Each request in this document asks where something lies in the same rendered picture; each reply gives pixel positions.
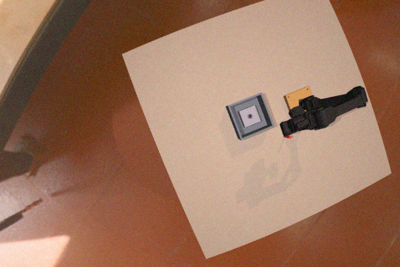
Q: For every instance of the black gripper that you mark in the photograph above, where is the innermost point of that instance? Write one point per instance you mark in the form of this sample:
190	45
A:
285	128

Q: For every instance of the white square plate with hole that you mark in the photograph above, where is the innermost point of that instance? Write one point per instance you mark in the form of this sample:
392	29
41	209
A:
253	116

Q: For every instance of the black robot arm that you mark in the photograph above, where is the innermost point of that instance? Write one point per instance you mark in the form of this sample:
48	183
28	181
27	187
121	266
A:
324	111

